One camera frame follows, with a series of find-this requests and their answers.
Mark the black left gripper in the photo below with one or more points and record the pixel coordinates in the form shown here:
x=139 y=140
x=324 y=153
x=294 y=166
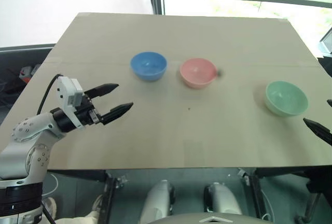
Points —
x=86 y=112

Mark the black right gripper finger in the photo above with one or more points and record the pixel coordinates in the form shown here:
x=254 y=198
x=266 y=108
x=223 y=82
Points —
x=320 y=130
x=329 y=103

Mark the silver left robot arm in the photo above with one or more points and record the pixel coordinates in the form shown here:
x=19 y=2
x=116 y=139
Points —
x=23 y=143

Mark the green bowl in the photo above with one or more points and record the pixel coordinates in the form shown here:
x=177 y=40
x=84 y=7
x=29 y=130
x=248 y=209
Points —
x=286 y=99

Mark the blue bowl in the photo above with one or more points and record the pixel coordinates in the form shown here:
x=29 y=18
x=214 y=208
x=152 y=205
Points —
x=148 y=66

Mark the black stand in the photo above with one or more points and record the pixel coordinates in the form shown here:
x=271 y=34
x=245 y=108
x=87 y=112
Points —
x=317 y=182

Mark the black table leg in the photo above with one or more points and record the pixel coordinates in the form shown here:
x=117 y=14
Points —
x=109 y=198
x=255 y=195

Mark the red bowl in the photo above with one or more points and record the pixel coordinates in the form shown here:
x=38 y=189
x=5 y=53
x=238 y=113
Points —
x=198 y=73

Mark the grey shoe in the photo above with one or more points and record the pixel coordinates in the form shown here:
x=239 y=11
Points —
x=98 y=203
x=49 y=208

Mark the silver left robot leg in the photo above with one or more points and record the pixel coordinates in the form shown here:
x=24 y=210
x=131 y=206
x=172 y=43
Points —
x=157 y=200

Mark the silver robot leg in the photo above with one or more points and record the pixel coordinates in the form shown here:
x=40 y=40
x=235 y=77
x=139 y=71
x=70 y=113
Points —
x=157 y=200
x=223 y=199

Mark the silver right robot leg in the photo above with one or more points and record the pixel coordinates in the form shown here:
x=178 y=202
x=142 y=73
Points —
x=223 y=199

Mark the beige trouser leg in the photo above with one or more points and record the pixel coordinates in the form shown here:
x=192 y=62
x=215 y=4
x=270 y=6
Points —
x=77 y=219

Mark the grey robot torso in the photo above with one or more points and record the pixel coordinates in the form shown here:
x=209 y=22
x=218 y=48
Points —
x=210 y=219

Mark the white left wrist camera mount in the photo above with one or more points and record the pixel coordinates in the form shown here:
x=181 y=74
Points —
x=68 y=89

